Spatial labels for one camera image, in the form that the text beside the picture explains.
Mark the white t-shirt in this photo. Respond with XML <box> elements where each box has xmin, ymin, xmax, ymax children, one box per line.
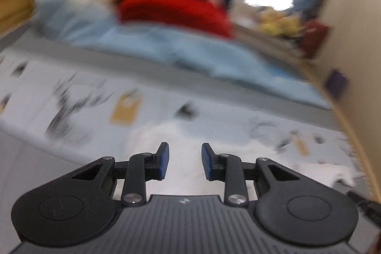
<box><xmin>125</xmin><ymin>122</ymin><xmax>356</xmax><ymax>199</ymax></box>

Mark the patterned light blue bed runner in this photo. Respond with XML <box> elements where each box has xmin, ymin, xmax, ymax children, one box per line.
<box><xmin>1</xmin><ymin>54</ymin><xmax>360</xmax><ymax>183</ymax></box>

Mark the yellow plush toy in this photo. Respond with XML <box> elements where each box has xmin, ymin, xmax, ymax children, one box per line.
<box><xmin>259</xmin><ymin>7</ymin><xmax>303</xmax><ymax>37</ymax></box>

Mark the light blue sheet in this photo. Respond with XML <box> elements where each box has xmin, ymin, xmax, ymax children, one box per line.
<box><xmin>32</xmin><ymin>0</ymin><xmax>331</xmax><ymax>110</ymax></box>

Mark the dark red cushion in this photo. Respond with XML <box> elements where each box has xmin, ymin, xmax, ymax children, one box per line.
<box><xmin>298</xmin><ymin>19</ymin><xmax>330</xmax><ymax>59</ymax></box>

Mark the red blanket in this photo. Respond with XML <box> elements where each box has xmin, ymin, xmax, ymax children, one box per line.
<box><xmin>118</xmin><ymin>0</ymin><xmax>232</xmax><ymax>39</ymax></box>

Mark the wooden bed side rail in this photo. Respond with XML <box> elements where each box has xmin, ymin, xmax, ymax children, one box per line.
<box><xmin>298</xmin><ymin>59</ymin><xmax>380</xmax><ymax>202</ymax></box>

